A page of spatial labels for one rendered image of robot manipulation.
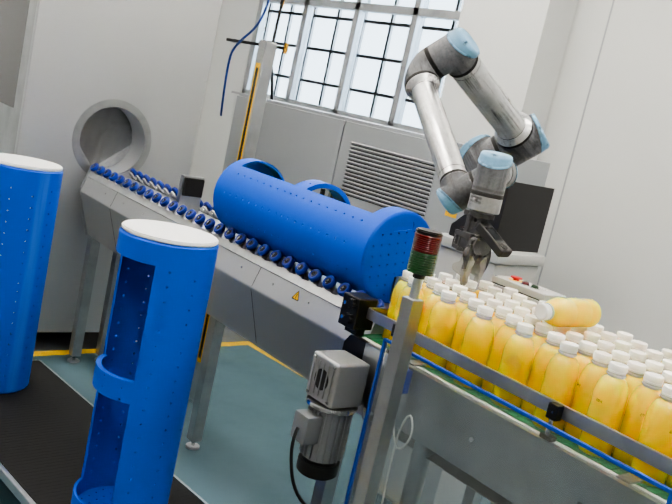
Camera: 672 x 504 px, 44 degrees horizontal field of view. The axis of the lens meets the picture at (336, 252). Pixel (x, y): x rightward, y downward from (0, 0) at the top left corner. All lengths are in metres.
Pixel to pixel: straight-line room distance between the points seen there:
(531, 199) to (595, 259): 2.04
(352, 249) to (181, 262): 0.49
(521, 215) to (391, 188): 1.44
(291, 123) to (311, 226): 2.67
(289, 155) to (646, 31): 2.24
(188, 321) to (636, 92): 3.53
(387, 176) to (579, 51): 1.61
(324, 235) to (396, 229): 0.23
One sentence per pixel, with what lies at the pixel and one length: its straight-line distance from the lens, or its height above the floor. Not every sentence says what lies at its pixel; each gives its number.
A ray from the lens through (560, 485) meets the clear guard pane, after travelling 1.77.
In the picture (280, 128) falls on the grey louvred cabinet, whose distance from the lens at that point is 5.24.
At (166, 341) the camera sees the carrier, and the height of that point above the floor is 0.75.
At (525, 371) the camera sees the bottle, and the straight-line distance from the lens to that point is 1.93.
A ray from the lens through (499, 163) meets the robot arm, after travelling 2.26.
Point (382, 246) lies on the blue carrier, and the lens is 2.38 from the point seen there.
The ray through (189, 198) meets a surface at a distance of 3.47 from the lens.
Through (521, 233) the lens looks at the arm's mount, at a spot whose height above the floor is 1.17.
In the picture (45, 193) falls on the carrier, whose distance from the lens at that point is 3.24.
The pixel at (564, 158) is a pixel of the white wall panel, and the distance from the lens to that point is 5.39.
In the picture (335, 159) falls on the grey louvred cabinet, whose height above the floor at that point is 1.19.
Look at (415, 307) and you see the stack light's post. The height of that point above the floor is 1.08.
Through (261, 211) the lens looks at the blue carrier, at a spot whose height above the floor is 1.09.
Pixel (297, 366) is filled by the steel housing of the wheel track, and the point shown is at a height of 0.65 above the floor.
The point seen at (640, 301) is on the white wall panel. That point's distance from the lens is 5.10.
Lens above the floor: 1.47
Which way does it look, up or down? 10 degrees down
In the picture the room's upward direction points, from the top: 13 degrees clockwise
